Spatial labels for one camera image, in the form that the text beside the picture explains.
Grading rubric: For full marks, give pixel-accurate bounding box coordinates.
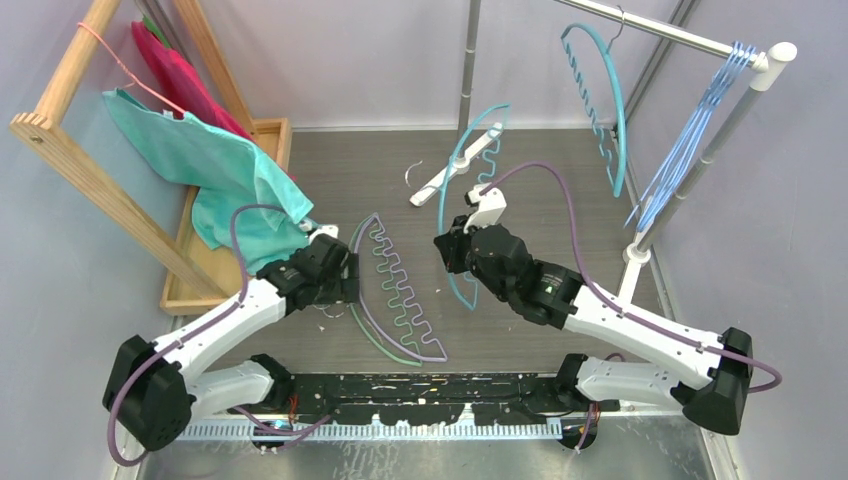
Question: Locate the teal notched hanger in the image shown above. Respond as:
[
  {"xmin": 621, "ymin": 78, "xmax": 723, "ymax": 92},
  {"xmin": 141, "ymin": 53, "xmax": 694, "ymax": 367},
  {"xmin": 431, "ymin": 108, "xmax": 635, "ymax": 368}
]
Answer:
[
  {"xmin": 404, "ymin": 103, "xmax": 513, "ymax": 313},
  {"xmin": 560, "ymin": 22, "xmax": 628, "ymax": 198}
]

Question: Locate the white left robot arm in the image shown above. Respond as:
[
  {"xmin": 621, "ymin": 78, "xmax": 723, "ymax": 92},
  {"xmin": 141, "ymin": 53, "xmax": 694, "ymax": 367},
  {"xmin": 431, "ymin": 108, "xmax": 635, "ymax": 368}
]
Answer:
[{"xmin": 102, "ymin": 232, "xmax": 360, "ymax": 452}]

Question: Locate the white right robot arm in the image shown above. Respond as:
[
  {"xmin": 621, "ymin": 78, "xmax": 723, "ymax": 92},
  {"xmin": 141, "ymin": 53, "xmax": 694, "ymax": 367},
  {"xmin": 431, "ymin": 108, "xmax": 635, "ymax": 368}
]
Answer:
[{"xmin": 433, "ymin": 215, "xmax": 753, "ymax": 435}]

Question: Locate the green notched hanger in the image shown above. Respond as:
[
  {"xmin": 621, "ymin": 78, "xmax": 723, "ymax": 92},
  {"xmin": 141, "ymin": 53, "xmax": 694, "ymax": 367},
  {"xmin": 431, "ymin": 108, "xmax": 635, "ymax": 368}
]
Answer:
[{"xmin": 345, "ymin": 212, "xmax": 423, "ymax": 367}]

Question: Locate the purple notched hanger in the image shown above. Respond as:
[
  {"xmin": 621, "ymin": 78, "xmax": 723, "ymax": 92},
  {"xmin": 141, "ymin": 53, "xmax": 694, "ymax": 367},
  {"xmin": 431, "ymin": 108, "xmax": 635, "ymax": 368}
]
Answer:
[{"xmin": 317, "ymin": 214, "xmax": 449, "ymax": 368}]

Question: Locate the teal cloth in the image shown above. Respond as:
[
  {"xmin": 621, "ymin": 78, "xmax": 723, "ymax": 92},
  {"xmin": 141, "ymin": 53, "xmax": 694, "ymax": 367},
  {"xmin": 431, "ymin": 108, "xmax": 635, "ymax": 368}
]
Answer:
[{"xmin": 103, "ymin": 89, "xmax": 314, "ymax": 273}]

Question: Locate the red cloth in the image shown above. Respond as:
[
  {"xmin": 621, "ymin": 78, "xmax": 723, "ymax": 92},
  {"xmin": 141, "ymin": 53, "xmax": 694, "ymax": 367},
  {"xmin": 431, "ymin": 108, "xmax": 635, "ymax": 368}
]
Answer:
[{"xmin": 130, "ymin": 19, "xmax": 297, "ymax": 187}]

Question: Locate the pink hanger on rack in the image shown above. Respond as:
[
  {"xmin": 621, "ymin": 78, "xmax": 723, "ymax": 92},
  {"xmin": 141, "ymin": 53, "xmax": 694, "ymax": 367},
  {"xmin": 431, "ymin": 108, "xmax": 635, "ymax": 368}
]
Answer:
[{"xmin": 77, "ymin": 22, "xmax": 186, "ymax": 115}]

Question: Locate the metal garment rack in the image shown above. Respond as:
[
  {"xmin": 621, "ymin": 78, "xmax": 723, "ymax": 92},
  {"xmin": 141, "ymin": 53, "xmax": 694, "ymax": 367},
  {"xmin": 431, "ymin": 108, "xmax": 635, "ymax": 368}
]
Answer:
[{"xmin": 457, "ymin": 1, "xmax": 797, "ymax": 269}]

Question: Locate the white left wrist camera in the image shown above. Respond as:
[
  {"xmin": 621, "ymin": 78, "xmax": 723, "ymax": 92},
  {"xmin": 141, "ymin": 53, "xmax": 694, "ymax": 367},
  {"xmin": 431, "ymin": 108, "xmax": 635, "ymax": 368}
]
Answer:
[{"xmin": 298, "ymin": 221, "xmax": 339, "ymax": 246}]

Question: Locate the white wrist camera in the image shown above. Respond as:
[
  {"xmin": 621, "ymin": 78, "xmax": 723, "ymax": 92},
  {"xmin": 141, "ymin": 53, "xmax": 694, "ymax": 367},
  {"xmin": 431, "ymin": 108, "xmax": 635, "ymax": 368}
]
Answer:
[
  {"xmin": 463, "ymin": 183, "xmax": 507, "ymax": 233},
  {"xmin": 298, "ymin": 221, "xmax": 339, "ymax": 246}
]

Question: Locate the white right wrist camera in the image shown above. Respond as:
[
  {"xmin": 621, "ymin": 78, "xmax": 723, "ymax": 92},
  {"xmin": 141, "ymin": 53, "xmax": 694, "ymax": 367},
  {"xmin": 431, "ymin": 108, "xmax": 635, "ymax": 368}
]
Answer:
[{"xmin": 463, "ymin": 183, "xmax": 507, "ymax": 233}]

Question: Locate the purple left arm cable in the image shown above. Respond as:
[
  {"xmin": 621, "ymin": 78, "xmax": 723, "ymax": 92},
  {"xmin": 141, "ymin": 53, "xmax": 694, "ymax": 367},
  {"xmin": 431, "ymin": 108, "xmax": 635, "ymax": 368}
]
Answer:
[{"xmin": 107, "ymin": 203, "xmax": 316, "ymax": 468}]

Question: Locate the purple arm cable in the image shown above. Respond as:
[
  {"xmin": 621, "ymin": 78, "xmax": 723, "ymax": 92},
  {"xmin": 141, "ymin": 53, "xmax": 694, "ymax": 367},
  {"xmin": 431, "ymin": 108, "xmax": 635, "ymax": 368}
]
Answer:
[
  {"xmin": 480, "ymin": 160, "xmax": 783, "ymax": 395},
  {"xmin": 107, "ymin": 203, "xmax": 316, "ymax": 468}
]

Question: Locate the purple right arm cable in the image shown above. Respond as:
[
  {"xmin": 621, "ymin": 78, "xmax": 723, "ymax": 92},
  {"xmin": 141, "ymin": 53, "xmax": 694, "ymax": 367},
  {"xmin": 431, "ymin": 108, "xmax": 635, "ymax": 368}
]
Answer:
[{"xmin": 480, "ymin": 160, "xmax": 783, "ymax": 395}]

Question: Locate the wooden clothes rack frame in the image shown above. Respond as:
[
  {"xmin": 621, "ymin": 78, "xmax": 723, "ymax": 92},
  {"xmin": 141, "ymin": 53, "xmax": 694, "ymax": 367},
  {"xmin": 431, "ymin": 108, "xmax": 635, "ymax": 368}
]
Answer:
[{"xmin": 9, "ymin": 1, "xmax": 292, "ymax": 315}]

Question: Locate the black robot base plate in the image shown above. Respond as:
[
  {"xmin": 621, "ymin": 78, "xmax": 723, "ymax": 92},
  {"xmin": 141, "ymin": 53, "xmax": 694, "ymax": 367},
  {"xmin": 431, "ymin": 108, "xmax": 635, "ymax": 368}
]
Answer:
[{"xmin": 244, "ymin": 373, "xmax": 588, "ymax": 426}]

